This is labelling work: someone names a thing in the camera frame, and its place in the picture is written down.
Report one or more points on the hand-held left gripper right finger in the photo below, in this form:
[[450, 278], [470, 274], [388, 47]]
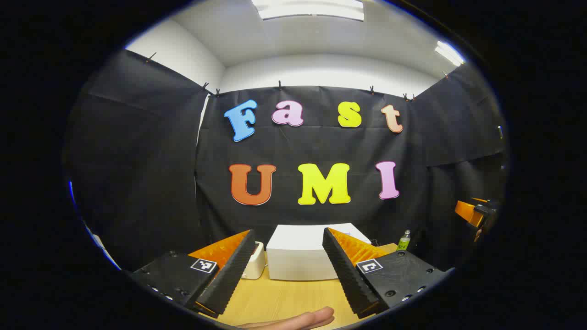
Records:
[[348, 279]]

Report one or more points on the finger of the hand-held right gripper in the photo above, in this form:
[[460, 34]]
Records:
[[467, 211]]

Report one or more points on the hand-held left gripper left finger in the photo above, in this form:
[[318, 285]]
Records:
[[234, 275]]

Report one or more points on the white microwave oven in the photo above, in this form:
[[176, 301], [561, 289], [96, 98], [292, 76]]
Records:
[[298, 256]]

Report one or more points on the white toaster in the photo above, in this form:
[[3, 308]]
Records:
[[255, 263]]

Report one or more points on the green drink bottle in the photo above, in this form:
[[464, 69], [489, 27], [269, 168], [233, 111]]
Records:
[[403, 242]]

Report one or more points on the small ceiling light panel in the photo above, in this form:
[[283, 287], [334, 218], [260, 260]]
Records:
[[449, 52]]

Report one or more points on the long ceiling light panel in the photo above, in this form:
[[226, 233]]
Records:
[[312, 9]]

